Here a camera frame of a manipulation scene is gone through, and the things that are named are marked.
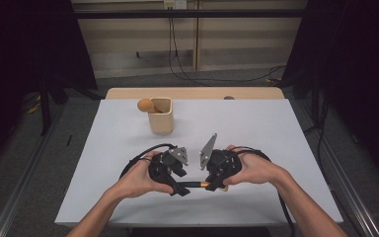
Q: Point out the person's left hand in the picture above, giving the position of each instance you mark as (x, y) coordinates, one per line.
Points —
(138, 179)

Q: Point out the aluminium floor rail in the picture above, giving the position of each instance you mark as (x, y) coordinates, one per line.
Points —
(23, 184)
(352, 191)

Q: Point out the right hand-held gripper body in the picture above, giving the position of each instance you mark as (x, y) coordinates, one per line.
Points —
(223, 163)

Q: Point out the white table cover sheet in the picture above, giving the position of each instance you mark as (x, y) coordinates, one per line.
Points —
(243, 131)

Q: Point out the black metal stand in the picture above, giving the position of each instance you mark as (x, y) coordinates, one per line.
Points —
(45, 108)

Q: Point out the small black stick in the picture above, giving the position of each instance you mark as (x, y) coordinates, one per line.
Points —
(69, 140)

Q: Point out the black curtain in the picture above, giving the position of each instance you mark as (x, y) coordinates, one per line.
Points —
(358, 49)
(19, 42)

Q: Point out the wooden table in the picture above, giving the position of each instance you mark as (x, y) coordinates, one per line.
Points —
(197, 93)

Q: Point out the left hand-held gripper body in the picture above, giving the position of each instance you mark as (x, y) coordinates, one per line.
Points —
(169, 161)

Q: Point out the white power outlet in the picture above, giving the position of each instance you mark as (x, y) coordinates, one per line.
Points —
(175, 4)

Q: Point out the person's right hand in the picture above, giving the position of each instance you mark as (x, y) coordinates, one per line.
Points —
(260, 171)

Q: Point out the cream square cup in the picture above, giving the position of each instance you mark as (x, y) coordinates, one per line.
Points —
(161, 123)

